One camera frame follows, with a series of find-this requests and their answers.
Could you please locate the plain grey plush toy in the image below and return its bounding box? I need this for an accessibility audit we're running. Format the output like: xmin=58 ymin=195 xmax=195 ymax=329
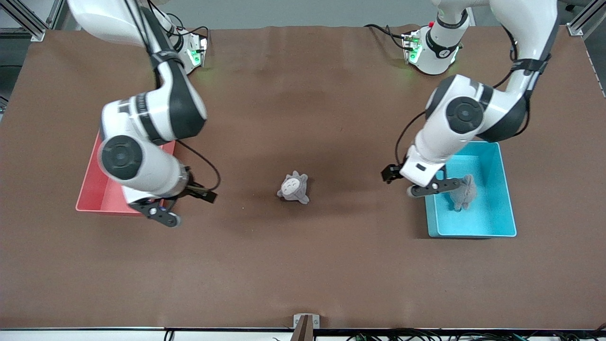
xmin=449 ymin=174 xmax=477 ymax=212

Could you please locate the grey plush with white belly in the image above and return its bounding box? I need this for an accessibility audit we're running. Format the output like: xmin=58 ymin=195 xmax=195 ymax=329
xmin=277 ymin=170 xmax=311 ymax=205

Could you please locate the pink plastic box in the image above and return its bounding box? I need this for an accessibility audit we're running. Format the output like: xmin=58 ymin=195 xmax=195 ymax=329
xmin=76 ymin=132 xmax=177 ymax=216

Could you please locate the blue plastic box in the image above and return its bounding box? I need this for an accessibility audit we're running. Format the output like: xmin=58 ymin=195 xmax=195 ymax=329
xmin=425 ymin=141 xmax=517 ymax=238

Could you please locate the large table cover mat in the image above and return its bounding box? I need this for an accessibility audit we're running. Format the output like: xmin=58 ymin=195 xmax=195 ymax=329
xmin=0 ymin=25 xmax=606 ymax=331

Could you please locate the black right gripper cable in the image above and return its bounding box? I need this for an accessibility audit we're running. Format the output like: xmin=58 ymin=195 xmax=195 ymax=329
xmin=124 ymin=0 xmax=222 ymax=192

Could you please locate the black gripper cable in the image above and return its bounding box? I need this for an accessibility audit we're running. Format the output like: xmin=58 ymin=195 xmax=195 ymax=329
xmin=394 ymin=26 xmax=552 ymax=166
xmin=124 ymin=0 xmax=222 ymax=192

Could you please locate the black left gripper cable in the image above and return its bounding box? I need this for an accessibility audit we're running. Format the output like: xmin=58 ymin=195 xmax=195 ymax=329
xmin=394 ymin=26 xmax=552 ymax=166

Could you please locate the silver base connector bracket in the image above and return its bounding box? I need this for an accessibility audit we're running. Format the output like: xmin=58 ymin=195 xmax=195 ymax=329
xmin=401 ymin=30 xmax=423 ymax=64
xmin=186 ymin=34 xmax=209 ymax=68

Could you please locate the black left arm base cable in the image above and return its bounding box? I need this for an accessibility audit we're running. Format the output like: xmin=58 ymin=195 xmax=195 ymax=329
xmin=364 ymin=23 xmax=410 ymax=52

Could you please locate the black arm base cable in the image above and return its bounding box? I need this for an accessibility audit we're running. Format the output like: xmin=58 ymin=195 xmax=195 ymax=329
xmin=364 ymin=23 xmax=410 ymax=52
xmin=156 ymin=0 xmax=211 ymax=53

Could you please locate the black cable bundle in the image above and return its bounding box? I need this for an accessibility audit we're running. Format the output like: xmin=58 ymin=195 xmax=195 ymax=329
xmin=345 ymin=328 xmax=606 ymax=341

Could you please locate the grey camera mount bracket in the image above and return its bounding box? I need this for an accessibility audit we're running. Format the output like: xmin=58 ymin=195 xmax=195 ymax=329
xmin=292 ymin=314 xmax=321 ymax=341

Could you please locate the black right arm base cable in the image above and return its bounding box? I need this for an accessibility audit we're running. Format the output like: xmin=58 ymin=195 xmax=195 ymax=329
xmin=156 ymin=0 xmax=211 ymax=53

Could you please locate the aluminium frame profile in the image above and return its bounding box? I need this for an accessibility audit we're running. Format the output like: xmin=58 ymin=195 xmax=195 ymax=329
xmin=46 ymin=0 xmax=65 ymax=30
xmin=2 ymin=0 xmax=46 ymax=42
xmin=567 ymin=0 xmax=606 ymax=37

